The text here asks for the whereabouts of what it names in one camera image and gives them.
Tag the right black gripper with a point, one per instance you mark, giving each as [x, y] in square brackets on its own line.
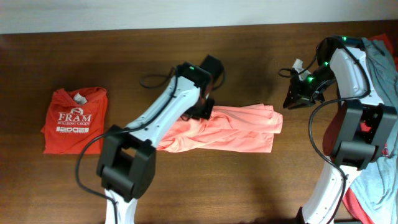
[300, 96]

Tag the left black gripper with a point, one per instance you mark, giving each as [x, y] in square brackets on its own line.
[206, 112]

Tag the coral pink t-shirt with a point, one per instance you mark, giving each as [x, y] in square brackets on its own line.
[248, 129]

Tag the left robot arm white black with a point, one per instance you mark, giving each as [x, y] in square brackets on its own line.
[127, 161]

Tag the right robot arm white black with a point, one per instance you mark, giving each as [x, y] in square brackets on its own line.
[366, 78]

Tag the grey t-shirt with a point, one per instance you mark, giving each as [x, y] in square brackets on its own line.
[384, 77]

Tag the light blue grey shirt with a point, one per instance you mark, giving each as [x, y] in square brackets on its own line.
[376, 190]

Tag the folded orange red printed shirt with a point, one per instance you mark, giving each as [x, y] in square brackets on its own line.
[73, 119]

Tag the red t-shirt in pile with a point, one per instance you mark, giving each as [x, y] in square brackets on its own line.
[350, 201]

